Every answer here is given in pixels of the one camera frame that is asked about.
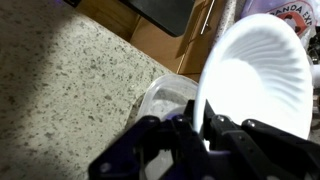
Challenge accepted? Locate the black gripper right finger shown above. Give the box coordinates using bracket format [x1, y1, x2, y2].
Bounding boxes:
[199, 99, 320, 180]

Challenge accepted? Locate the wooden lower cabinet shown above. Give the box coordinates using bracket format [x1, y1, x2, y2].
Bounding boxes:
[74, 0, 232, 83]

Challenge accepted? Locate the white ribbed bowl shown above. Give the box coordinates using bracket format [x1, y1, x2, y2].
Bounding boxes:
[193, 13, 315, 142]

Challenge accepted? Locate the clear plastic container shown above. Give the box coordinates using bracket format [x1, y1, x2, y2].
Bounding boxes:
[134, 73, 200, 180]

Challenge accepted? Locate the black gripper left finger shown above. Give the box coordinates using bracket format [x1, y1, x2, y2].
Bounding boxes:
[88, 99, 214, 180]

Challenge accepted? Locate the metal cabinet handle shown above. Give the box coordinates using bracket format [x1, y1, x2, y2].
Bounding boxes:
[199, 0, 217, 36]

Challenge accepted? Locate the black robot cart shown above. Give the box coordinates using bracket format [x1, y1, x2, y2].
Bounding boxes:
[118, 0, 196, 38]

